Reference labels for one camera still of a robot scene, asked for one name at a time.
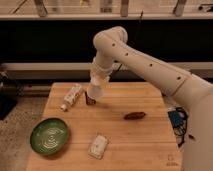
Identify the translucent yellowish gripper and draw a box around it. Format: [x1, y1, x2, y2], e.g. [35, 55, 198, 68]
[90, 67, 110, 87]

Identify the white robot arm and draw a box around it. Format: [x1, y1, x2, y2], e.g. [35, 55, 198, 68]
[87, 26, 213, 171]

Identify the dark brown eraser block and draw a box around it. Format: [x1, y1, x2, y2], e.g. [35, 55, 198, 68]
[85, 92, 96, 105]

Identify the white tube bottle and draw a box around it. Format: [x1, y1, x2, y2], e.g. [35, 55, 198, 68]
[60, 84, 83, 111]

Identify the brown oblong food piece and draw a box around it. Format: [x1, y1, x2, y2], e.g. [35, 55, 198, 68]
[124, 112, 146, 120]

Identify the black equipment at left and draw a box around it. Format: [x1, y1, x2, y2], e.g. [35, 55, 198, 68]
[0, 71, 21, 120]

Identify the blue connector box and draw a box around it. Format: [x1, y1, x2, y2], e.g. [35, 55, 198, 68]
[168, 111, 183, 128]

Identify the black floor cable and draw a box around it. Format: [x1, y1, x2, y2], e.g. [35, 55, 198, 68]
[173, 107, 189, 148]

